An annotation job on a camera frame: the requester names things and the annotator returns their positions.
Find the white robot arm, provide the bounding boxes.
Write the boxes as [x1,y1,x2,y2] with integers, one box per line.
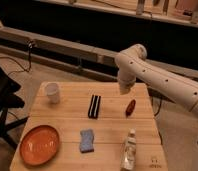
[115,44,198,171]

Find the black white striped block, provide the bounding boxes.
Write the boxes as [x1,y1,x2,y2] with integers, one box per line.
[88,95,101,119]

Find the red brown oblong object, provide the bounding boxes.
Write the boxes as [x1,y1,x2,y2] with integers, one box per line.
[125,99,136,116]

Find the white paper cup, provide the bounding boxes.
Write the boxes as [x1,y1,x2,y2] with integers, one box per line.
[45,83,60,104]

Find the blue sponge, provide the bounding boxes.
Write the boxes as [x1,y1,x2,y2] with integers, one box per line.
[79,129,94,153]

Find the white squeeze tube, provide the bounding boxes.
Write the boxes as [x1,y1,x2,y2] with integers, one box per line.
[121,129,136,171]

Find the orange plate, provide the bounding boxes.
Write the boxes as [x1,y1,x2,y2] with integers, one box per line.
[19,125,60,166]

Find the black office chair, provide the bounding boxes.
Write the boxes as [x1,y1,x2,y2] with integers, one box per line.
[0,66,27,149]

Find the grey metal rail beam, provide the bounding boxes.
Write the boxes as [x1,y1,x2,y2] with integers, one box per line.
[0,28,198,88]

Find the black cable on floor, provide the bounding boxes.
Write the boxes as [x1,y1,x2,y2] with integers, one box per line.
[0,39,36,76]

